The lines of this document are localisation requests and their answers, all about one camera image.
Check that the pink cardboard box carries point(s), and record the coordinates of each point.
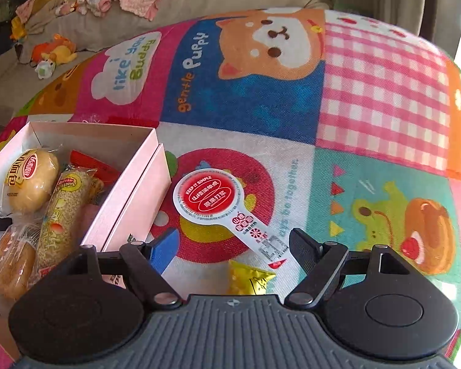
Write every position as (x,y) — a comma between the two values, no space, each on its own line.
(111,138)

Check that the colourful printed animal blanket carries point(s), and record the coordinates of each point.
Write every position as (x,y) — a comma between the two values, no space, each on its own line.
(368,84)

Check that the red white lollipop-shaped packet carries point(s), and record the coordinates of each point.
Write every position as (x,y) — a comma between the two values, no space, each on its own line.
(211,196)

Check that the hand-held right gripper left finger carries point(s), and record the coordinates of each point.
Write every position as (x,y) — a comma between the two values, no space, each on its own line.
(163,251)

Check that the small yellow toy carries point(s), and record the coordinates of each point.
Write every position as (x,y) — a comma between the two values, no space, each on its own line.
(17,29)

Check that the brown bread bun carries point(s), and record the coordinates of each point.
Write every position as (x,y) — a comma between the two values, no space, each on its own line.
(7,265)

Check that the small white green toy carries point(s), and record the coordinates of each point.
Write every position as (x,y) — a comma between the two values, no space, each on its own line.
(45,68)

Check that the beige sofa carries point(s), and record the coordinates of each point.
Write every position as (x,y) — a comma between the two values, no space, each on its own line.
(199,4)

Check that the orange yellow plush toy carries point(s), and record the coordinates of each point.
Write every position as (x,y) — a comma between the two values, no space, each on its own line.
(57,50)

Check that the small yellow candy packet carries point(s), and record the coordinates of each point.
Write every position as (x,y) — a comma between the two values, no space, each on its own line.
(246,280)

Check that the red snack packet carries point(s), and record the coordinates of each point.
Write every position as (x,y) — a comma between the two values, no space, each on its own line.
(96,165)

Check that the long puffed rice stick packet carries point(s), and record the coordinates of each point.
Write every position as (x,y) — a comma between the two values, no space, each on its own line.
(61,219)

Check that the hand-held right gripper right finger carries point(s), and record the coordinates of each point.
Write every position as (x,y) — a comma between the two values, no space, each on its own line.
(303,250)

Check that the pink cardboard box lid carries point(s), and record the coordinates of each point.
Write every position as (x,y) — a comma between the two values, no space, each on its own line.
(146,188)

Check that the pale bread bun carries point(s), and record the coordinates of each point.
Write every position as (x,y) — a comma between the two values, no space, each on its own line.
(30,184)

